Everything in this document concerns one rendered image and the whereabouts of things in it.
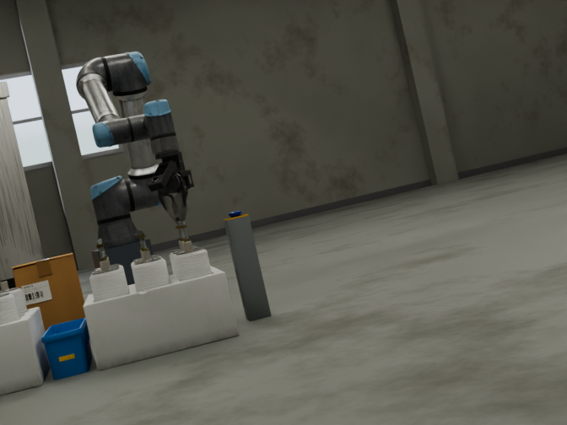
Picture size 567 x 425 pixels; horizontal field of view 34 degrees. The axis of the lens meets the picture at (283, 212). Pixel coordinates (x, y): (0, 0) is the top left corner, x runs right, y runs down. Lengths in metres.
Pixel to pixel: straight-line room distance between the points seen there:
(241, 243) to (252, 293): 0.15
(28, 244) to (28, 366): 6.32
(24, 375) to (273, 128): 8.44
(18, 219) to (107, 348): 6.36
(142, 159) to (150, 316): 0.82
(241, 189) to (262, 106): 0.99
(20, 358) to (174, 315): 0.41
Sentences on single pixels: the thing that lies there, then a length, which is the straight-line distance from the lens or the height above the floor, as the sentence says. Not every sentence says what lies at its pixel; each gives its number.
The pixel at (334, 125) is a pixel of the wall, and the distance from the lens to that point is 11.06.
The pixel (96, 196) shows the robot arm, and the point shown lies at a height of 0.48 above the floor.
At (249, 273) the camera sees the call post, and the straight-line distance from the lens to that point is 2.79.
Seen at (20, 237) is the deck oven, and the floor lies 0.46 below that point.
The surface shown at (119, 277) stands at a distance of 2.57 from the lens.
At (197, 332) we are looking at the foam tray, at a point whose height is 0.04.
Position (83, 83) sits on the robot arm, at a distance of 3.08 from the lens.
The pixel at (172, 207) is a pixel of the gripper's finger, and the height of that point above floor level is 0.39.
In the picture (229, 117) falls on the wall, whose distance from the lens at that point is 10.65.
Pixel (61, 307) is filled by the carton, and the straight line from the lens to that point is 3.68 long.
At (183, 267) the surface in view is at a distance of 2.58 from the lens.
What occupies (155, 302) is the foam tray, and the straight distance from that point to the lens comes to 2.54.
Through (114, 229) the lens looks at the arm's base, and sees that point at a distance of 3.20.
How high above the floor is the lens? 0.37
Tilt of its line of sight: 1 degrees down
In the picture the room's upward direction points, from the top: 13 degrees counter-clockwise
